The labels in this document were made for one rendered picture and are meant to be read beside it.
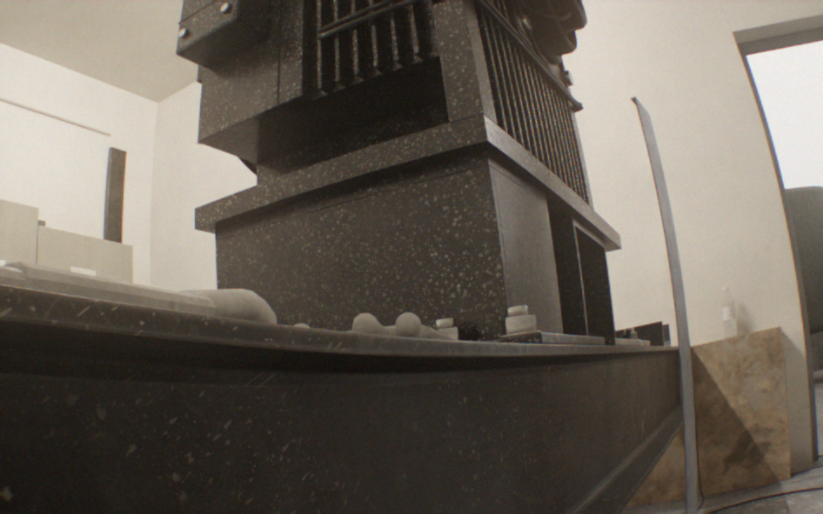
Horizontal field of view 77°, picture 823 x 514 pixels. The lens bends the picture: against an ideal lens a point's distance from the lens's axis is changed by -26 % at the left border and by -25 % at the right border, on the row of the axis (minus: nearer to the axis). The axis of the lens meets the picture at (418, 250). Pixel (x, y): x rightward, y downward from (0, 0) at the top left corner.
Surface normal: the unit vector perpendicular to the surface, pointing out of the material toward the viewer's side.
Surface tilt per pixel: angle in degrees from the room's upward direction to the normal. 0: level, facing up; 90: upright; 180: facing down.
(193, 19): 90
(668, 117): 90
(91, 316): 90
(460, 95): 90
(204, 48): 180
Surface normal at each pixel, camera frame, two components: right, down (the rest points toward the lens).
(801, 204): -0.26, -0.19
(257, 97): -0.48, -0.15
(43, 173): 0.88, -0.18
